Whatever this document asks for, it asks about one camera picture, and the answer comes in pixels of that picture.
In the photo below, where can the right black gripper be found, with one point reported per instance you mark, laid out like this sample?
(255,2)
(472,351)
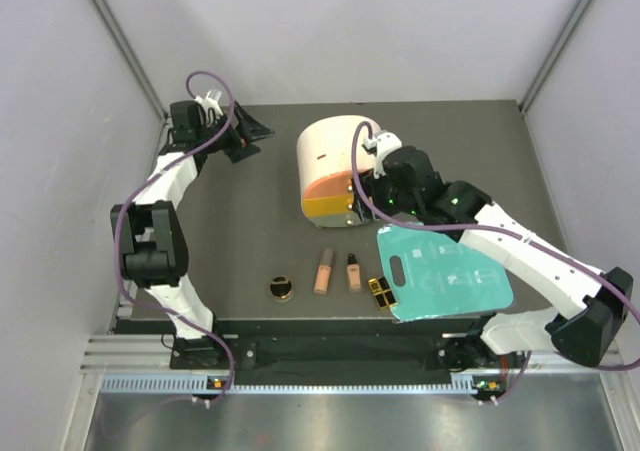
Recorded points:
(372,187)

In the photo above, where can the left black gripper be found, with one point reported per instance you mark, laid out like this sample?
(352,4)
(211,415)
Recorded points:
(252,128)

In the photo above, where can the orange top drawer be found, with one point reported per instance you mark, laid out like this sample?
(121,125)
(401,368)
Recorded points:
(336,184)

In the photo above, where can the yellow drawer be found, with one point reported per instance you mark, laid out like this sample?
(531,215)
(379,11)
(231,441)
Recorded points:
(327,206)

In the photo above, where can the white drawer organizer shell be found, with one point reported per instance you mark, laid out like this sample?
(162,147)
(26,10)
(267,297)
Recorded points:
(324,148)

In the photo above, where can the foundation bottle black pump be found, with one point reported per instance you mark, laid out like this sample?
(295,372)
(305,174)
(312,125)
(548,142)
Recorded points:
(353,273)

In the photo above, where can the gold black eyeshadow palette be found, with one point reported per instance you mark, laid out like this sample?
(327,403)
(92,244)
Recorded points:
(382,293)

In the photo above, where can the peach concealer tube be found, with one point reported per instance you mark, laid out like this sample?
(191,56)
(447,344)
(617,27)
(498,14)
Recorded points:
(323,274)

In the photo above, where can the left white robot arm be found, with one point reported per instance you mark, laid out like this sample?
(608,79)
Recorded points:
(153,252)

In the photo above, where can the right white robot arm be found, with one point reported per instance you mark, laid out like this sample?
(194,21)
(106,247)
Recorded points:
(588,306)

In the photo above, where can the teal plastic package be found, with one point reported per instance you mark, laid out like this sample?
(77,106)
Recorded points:
(431,276)

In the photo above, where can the round gold compact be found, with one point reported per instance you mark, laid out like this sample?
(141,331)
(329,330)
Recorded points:
(281,288)

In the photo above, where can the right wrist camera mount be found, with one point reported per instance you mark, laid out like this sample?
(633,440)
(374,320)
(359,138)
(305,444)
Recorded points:
(381,144)

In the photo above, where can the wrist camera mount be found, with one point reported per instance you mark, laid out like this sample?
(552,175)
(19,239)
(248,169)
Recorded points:
(210,102)
(381,144)

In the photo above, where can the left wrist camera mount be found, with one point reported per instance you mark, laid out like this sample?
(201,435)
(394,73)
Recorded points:
(210,102)

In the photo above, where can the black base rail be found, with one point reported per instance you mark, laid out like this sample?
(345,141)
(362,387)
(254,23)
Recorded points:
(458,354)

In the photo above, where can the white cable duct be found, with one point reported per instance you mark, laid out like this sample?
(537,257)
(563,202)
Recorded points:
(206,385)

